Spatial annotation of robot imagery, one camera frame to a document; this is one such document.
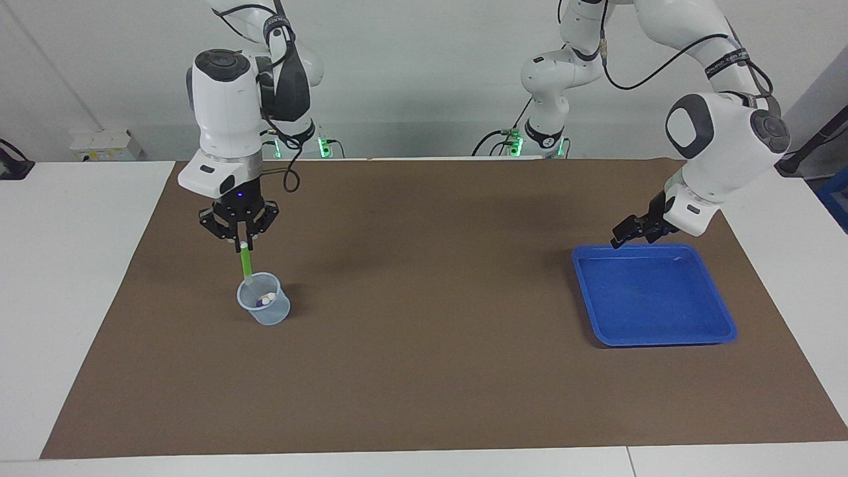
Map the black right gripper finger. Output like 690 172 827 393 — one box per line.
199 209 240 254
242 203 280 252

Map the blue plastic tray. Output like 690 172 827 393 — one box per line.
571 243 738 348

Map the translucent plastic cup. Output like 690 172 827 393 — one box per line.
237 272 292 327

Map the blue crate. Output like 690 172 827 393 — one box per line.
815 166 848 234

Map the brown table mat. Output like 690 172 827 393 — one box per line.
40 158 848 460

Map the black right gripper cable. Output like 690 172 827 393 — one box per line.
260 129 303 193

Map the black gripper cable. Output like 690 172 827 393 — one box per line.
596 0 776 99
260 129 303 193

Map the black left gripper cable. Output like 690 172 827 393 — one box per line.
596 0 776 99

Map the white wall box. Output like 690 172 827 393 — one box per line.
69 129 144 162

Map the black left base cable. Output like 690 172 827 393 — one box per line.
471 98 535 158

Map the black camera stand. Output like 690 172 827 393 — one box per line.
771 105 848 178

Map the black clamp mount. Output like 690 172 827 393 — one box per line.
0 138 36 182

